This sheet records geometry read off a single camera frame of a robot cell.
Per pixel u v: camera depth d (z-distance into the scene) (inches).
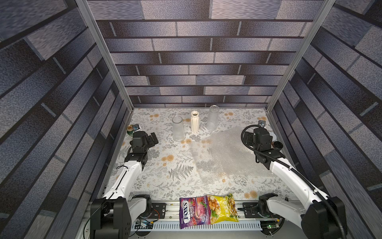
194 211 28.0
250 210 28.6
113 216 15.5
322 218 15.1
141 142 25.1
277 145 37.1
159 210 29.1
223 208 28.0
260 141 24.0
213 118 38.6
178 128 41.8
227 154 36.5
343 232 13.7
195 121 37.5
